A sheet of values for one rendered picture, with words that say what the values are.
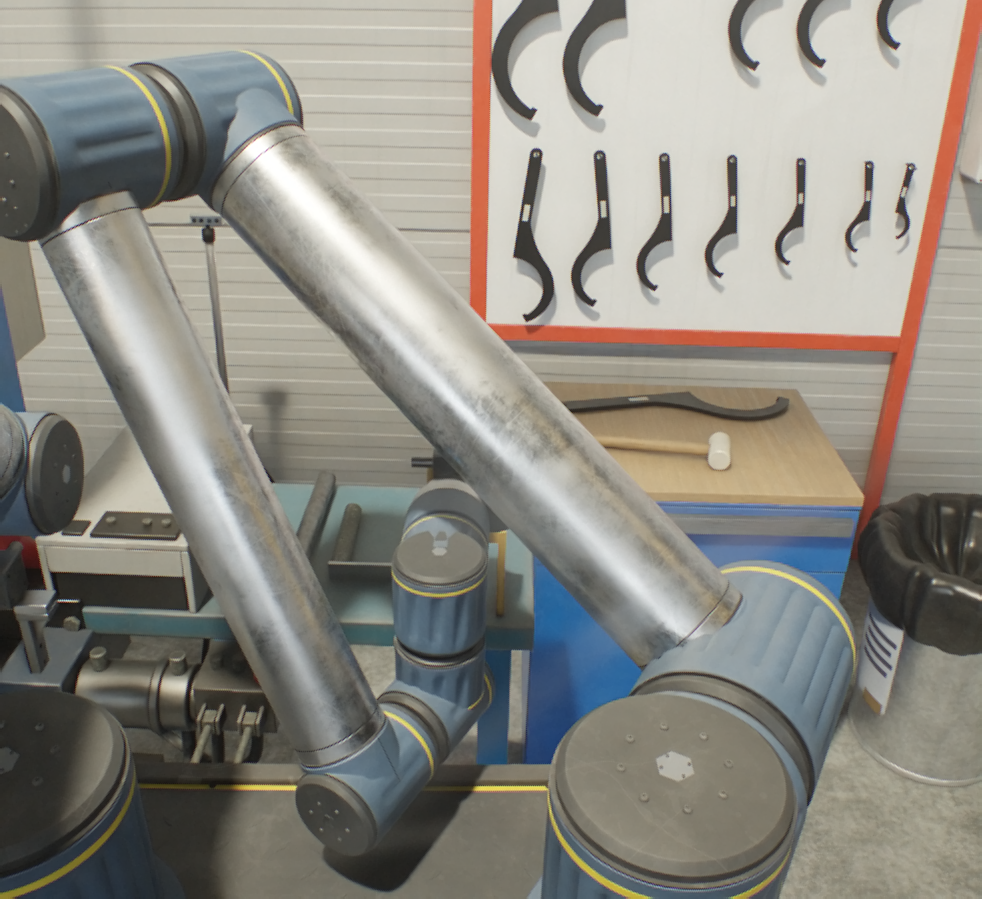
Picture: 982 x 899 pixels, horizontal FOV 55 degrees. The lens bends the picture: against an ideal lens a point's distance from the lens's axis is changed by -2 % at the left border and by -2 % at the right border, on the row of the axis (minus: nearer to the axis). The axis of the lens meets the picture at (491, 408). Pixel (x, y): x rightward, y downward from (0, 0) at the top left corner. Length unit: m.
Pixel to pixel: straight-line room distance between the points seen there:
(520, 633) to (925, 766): 1.66
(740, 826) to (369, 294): 0.61
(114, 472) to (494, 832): 0.90
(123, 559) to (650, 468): 1.18
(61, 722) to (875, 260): 2.85
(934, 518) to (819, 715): 1.93
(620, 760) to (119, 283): 0.62
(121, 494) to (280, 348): 1.74
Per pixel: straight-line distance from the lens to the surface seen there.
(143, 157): 1.01
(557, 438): 0.99
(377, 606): 1.55
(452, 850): 1.22
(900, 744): 2.92
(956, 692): 2.76
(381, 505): 1.81
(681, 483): 2.17
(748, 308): 3.24
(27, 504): 0.87
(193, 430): 0.96
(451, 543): 1.11
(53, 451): 0.89
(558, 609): 2.29
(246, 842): 1.25
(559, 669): 2.40
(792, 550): 2.27
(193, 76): 1.09
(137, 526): 1.56
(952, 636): 2.62
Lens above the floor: 2.00
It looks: 26 degrees down
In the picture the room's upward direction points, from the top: 1 degrees clockwise
